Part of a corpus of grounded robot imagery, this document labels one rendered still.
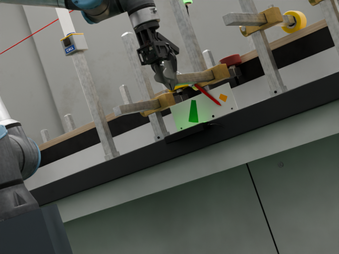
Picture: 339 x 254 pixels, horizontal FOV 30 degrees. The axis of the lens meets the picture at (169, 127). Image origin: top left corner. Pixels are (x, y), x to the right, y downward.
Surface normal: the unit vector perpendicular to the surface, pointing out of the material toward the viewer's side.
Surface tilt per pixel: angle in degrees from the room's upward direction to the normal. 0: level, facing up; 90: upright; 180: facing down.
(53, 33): 90
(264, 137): 90
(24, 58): 90
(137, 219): 90
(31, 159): 107
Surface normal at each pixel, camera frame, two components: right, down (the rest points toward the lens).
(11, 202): 0.31, -0.52
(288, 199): -0.55, 0.13
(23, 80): 0.00, -0.07
